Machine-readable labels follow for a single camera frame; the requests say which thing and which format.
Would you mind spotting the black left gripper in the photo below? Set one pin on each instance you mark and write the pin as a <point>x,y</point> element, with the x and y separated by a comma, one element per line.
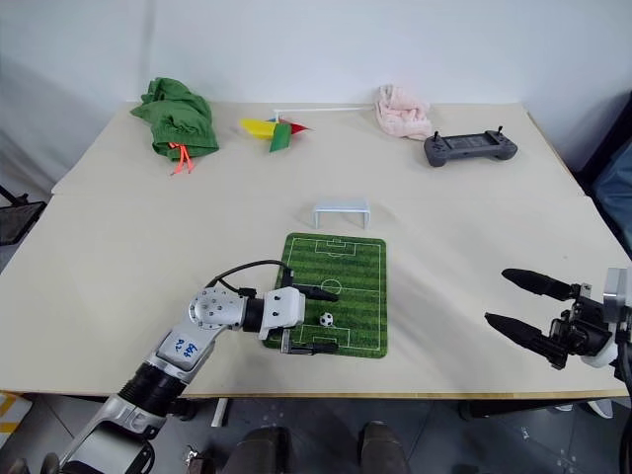
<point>296,348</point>

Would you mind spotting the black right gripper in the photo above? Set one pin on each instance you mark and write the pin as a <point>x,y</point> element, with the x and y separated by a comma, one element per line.
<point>580,331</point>

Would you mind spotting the small black white soccer ball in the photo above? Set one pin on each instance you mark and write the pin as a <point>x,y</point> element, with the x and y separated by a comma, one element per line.
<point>326,319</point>

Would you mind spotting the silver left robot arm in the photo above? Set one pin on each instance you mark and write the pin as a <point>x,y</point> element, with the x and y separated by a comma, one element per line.
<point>197,316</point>

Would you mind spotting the green soccer field mat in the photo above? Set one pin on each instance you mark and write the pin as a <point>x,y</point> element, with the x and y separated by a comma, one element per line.
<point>355,291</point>

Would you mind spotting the small grey soccer goal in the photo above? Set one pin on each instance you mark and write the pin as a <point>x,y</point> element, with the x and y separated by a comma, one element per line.
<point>340,204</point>

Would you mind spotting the white object under table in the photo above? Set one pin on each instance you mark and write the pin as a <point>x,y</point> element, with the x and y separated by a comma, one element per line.
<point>600,406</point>

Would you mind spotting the white table leg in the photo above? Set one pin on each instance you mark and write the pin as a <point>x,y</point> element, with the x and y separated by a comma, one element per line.
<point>220,412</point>

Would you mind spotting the dark rounded shape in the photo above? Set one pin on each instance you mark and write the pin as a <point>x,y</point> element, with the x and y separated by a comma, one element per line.
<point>382,447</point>

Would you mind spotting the blue cloth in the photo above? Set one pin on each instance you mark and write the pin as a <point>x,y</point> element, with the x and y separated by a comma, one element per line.
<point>617,192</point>

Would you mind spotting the grey handheld remote controller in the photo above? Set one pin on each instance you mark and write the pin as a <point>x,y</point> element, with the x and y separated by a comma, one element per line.
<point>469,147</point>

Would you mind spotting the black chair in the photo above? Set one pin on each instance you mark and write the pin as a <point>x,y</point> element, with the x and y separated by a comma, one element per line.
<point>605,128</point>

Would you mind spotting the colourful pinwheel with white stick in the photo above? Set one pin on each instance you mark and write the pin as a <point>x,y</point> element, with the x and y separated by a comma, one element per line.
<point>261,129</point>

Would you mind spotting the crumpled pink towel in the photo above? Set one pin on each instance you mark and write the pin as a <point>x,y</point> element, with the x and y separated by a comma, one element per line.
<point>400,113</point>

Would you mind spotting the black metal stand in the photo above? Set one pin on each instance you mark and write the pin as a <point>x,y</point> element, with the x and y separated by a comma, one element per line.
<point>17,217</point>

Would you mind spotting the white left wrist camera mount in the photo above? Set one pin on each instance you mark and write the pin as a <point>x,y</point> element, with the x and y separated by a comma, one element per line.
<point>284,308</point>

